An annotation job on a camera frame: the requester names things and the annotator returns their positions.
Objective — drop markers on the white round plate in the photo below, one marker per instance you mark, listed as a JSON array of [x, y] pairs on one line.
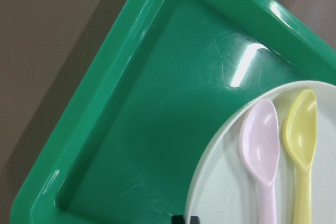
[[223, 191]]

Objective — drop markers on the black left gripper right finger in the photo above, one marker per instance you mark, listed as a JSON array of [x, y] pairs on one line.
[[194, 220]]

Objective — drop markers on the pink plastic spoon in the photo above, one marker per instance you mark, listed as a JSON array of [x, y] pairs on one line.
[[259, 149]]

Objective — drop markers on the yellow plastic spoon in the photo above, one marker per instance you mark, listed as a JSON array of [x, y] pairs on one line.
[[299, 136]]

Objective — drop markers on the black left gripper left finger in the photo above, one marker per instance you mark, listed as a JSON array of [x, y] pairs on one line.
[[177, 220]]

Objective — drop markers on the green plastic tray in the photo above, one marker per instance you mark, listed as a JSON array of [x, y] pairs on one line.
[[167, 76]]

